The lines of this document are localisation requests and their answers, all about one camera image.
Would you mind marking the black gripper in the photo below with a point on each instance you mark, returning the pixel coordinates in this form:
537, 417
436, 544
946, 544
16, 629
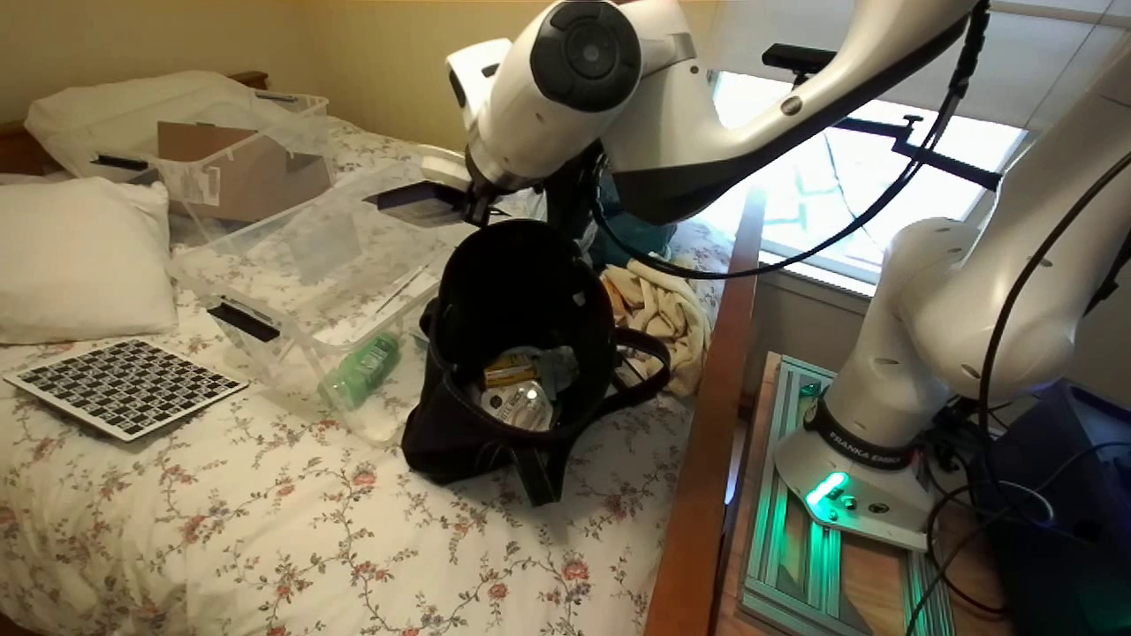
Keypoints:
574, 197

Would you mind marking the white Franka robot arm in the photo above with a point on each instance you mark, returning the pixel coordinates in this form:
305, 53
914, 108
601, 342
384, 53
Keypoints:
941, 296

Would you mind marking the green-lit robot base platform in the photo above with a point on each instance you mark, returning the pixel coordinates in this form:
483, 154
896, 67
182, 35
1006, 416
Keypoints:
813, 568

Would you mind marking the clear plastic storage box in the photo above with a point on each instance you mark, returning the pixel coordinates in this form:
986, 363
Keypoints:
293, 253

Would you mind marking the brown cardboard box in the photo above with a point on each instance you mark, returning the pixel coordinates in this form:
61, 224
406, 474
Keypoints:
235, 179

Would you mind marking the translucent white plastic bag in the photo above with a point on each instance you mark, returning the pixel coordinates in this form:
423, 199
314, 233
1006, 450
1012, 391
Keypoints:
107, 119

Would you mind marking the teal cloth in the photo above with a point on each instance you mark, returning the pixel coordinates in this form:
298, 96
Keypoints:
631, 233

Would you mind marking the cream cloth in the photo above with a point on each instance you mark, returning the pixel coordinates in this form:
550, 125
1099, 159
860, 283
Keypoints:
660, 310

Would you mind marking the green translucent item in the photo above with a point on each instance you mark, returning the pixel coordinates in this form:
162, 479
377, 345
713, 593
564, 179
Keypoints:
363, 370

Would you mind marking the bright window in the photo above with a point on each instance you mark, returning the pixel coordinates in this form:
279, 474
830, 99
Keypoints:
848, 199

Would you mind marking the black metal stand bar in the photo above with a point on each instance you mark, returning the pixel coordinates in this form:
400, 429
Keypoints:
921, 138

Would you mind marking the floral bedspread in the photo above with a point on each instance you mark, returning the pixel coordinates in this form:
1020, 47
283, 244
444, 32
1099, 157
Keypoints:
235, 530

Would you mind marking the black white calibration board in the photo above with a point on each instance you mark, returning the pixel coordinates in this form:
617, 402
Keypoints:
126, 385

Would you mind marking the white pillow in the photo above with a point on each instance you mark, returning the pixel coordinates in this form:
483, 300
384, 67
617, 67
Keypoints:
75, 258

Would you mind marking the dark blue bin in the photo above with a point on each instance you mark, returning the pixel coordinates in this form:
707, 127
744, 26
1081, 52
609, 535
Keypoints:
1062, 530

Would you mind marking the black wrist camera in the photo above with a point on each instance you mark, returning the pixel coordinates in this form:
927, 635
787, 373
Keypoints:
490, 199

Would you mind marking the wooden bed frame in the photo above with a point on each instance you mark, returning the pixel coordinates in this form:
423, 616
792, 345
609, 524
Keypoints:
702, 472

